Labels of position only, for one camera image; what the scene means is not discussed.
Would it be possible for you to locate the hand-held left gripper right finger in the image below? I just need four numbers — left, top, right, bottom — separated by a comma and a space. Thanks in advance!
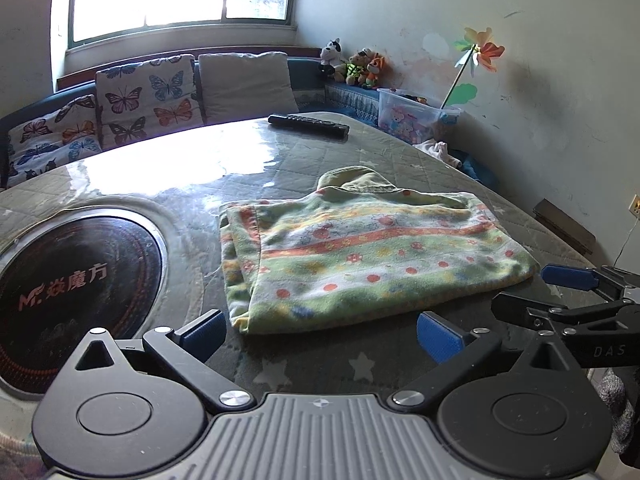
389, 311, 570, 409

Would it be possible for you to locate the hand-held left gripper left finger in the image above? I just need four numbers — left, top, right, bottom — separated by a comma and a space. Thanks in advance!
75, 309, 256, 409

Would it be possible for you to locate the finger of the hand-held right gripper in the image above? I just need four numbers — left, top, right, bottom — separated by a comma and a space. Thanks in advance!
491, 291, 629, 332
541, 264, 607, 292

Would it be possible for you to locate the pastel patterned child's shirt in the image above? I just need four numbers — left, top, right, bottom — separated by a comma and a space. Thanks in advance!
219, 165, 540, 336

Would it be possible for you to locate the person's right forearm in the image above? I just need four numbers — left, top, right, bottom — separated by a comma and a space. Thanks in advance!
592, 367, 640, 467

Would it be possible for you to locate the dark flat box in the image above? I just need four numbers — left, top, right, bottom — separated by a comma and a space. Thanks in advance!
532, 198, 597, 257

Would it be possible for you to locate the round black induction cooktop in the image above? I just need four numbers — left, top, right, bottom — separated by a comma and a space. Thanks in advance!
0, 205, 169, 402

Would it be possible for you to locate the dark blue cloth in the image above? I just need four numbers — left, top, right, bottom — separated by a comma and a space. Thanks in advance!
449, 149, 497, 183

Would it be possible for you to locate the white cloth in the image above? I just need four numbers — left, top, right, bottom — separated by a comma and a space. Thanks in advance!
414, 140, 464, 167

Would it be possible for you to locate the clear plastic storage box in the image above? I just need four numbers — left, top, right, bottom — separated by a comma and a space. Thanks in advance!
377, 87, 461, 147

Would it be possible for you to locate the black remote control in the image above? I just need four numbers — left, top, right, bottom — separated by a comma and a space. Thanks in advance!
268, 114, 350, 140

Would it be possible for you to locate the colourful pinwheel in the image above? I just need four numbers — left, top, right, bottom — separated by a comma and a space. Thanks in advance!
440, 27, 506, 110

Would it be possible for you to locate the butterfly print cushion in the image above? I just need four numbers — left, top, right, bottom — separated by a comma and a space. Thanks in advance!
95, 54, 206, 149
6, 94, 104, 187

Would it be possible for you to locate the plain beige cushion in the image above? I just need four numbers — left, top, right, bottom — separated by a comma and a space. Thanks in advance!
198, 51, 300, 125

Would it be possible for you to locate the orange plush fox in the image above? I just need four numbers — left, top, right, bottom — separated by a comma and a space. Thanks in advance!
365, 52, 391, 89

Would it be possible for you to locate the dark blue sofa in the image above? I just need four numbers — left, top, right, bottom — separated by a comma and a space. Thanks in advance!
0, 55, 401, 191

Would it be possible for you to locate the brown plush bear green vest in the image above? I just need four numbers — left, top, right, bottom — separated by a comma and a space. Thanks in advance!
345, 49, 372, 86

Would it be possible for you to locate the black and white plush cow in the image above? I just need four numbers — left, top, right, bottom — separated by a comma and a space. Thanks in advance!
320, 38, 344, 79

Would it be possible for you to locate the thin power cable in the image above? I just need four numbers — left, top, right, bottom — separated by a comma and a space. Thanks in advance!
614, 216, 640, 267

